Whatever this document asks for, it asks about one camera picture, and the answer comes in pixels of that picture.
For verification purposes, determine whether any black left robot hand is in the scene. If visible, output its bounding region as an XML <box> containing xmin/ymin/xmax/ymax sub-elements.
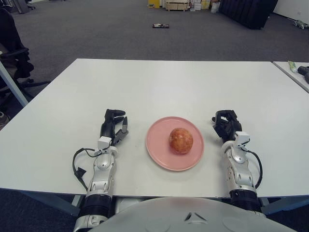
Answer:
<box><xmin>100</xmin><ymin>108</ymin><xmax>128</xmax><ymax>146</ymax></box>

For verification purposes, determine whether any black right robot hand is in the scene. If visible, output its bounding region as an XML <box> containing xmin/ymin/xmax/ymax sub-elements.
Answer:
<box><xmin>211</xmin><ymin>110</ymin><xmax>243</xmax><ymax>142</ymax></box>

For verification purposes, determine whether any red yellow apple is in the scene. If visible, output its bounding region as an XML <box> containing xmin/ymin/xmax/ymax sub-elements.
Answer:
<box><xmin>169</xmin><ymin>128</ymin><xmax>194</xmax><ymax>155</ymax></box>

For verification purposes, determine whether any pink round plate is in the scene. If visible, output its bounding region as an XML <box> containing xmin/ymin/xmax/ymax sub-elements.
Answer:
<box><xmin>145</xmin><ymin>116</ymin><xmax>205</xmax><ymax>172</ymax></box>

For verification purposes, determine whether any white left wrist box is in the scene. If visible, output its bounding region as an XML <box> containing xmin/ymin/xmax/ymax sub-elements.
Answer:
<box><xmin>98</xmin><ymin>136</ymin><xmax>112</xmax><ymax>152</ymax></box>

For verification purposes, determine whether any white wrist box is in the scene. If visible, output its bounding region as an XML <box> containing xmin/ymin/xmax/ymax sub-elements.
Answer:
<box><xmin>234</xmin><ymin>131</ymin><xmax>249</xmax><ymax>147</ymax></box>
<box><xmin>98</xmin><ymin>136</ymin><xmax>112</xmax><ymax>152</ymax></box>

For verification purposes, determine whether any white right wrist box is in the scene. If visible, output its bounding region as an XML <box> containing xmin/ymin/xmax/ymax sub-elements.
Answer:
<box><xmin>234</xmin><ymin>131</ymin><xmax>249</xmax><ymax>147</ymax></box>

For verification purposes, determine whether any grey robot torso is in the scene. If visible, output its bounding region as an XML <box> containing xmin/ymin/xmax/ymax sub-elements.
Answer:
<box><xmin>88</xmin><ymin>197</ymin><xmax>287</xmax><ymax>232</ymax></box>

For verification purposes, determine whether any grey shoe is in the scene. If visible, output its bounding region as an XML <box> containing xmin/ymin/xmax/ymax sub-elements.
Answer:
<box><xmin>0</xmin><ymin>111</ymin><xmax>11</xmax><ymax>129</ymax></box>

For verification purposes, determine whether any blue white desk leg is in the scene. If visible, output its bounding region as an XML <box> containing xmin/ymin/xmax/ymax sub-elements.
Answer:
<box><xmin>0</xmin><ymin>60</ymin><xmax>28</xmax><ymax>107</ymax></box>

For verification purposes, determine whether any black curtain partition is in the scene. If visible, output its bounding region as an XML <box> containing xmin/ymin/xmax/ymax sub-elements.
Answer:
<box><xmin>218</xmin><ymin>0</ymin><xmax>278</xmax><ymax>29</ymax></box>

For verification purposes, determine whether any grey robot dog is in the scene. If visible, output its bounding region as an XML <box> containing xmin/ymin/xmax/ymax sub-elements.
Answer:
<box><xmin>292</xmin><ymin>19</ymin><xmax>307</xmax><ymax>29</ymax></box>

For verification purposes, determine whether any stack of white boxes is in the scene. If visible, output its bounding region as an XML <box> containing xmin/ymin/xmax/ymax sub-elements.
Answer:
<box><xmin>190</xmin><ymin>0</ymin><xmax>211</xmax><ymax>12</ymax></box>

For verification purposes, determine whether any wooden pallet crate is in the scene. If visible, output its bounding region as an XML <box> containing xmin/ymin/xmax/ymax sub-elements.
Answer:
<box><xmin>165</xmin><ymin>0</ymin><xmax>191</xmax><ymax>12</ymax></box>

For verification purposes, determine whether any black office chair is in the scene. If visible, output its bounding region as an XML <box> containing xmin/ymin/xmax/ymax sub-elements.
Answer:
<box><xmin>0</xmin><ymin>7</ymin><xmax>51</xmax><ymax>107</ymax></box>

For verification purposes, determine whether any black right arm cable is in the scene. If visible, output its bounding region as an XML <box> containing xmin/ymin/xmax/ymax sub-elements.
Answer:
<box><xmin>241</xmin><ymin>145</ymin><xmax>263</xmax><ymax>189</ymax></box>

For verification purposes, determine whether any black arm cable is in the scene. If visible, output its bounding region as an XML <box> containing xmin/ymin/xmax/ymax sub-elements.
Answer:
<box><xmin>71</xmin><ymin>147</ymin><xmax>99</xmax><ymax>193</ymax></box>
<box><xmin>241</xmin><ymin>145</ymin><xmax>263</xmax><ymax>189</ymax></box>

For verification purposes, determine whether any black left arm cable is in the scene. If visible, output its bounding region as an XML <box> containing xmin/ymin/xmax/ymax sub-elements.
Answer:
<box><xmin>71</xmin><ymin>147</ymin><xmax>99</xmax><ymax>193</ymax></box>

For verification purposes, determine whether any blue grey table frame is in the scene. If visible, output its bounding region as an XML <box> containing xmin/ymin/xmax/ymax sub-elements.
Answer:
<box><xmin>0</xmin><ymin>188</ymin><xmax>309</xmax><ymax>216</ymax></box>

